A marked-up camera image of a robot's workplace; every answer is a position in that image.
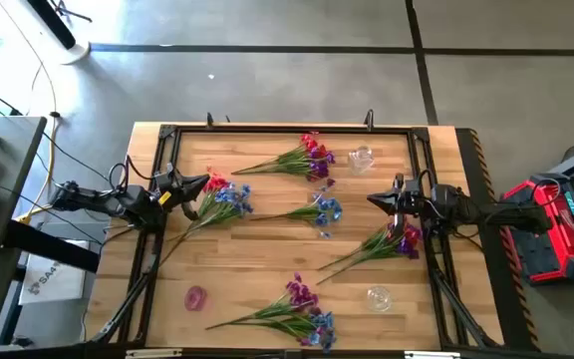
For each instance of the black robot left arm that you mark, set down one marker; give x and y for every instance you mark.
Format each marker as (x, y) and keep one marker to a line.
(97, 199)

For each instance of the magenta artificial flower bunch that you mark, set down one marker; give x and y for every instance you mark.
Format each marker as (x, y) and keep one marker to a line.
(299, 294)

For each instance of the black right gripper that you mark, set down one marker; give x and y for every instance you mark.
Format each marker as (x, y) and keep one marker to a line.
(416, 207)

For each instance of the black aluminium table frame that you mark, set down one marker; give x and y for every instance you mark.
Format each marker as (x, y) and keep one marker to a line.
(292, 128)

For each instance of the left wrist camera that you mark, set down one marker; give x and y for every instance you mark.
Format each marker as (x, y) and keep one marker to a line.
(171, 180)

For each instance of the white printed box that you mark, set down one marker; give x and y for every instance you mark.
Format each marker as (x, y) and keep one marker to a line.
(53, 284)

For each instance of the black hazard striped panel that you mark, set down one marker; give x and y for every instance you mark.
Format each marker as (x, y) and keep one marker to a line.
(511, 299)

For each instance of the pink glass vase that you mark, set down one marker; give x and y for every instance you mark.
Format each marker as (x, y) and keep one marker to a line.
(196, 298)

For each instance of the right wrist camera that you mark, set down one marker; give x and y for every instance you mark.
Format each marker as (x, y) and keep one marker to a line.
(414, 188)

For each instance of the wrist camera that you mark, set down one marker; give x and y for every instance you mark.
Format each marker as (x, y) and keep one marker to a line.
(171, 180)
(414, 188)

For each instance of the black post white base stand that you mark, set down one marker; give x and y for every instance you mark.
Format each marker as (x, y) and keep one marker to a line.
(55, 22)

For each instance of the blue artificial flower bunch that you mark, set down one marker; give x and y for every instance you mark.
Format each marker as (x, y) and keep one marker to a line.
(324, 207)
(323, 321)
(237, 195)

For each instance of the red and black toolbox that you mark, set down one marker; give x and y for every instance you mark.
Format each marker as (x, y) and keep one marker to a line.
(541, 249)

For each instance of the dark purple flower bunch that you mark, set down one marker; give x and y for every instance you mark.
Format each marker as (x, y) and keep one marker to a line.
(321, 169)
(406, 244)

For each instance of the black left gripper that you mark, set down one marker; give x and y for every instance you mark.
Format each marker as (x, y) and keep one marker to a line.
(170, 199)

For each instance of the black table clamp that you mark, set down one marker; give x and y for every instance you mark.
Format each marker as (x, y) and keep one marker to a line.
(369, 119)
(210, 120)

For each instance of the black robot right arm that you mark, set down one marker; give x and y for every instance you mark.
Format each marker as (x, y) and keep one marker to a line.
(491, 212)

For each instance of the clear cut glass vase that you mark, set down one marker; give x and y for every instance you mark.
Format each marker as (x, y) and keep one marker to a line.
(379, 299)
(361, 159)

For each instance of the silver metal bracket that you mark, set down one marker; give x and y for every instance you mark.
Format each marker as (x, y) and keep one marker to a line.
(152, 354)
(431, 355)

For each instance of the grey desk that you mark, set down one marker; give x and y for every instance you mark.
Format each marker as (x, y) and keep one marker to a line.
(13, 149)

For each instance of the black desk support beam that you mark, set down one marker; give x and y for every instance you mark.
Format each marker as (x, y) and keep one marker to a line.
(53, 247)

